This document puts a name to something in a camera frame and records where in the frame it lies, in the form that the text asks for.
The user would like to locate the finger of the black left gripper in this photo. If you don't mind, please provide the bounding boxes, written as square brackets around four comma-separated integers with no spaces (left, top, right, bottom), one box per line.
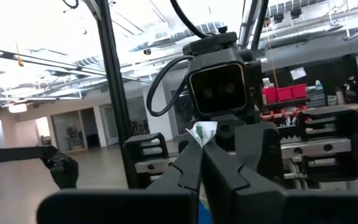
[122,133,170,163]
[234,105,358,187]

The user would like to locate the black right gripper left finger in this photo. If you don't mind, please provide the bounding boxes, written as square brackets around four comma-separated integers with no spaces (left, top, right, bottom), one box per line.
[37,141,203,224]

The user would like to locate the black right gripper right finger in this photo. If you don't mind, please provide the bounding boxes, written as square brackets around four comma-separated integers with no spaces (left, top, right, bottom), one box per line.
[202,142,358,224]

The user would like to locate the green striped bandage wrapper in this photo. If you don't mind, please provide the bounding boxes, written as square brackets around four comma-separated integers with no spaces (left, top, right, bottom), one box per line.
[185,121,219,148]

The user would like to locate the white door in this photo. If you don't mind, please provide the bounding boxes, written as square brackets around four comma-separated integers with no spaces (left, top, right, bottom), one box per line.
[99,104,120,147]

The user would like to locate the white building column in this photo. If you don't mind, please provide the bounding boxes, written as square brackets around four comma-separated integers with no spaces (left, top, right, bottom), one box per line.
[142,81,171,134]

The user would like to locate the red storage bin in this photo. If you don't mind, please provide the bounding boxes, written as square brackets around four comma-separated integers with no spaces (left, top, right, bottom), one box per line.
[291,83,308,100]
[275,86,293,103]
[261,86,277,105]

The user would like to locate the white paper sign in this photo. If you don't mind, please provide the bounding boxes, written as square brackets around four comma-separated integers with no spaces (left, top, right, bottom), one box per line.
[290,66,308,82]

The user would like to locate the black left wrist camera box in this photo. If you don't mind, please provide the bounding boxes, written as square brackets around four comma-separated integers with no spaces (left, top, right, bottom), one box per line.
[181,30,250,118]

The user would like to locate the black left camera cable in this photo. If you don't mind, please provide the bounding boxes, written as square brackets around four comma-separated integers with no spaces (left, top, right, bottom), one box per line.
[145,0,214,118]

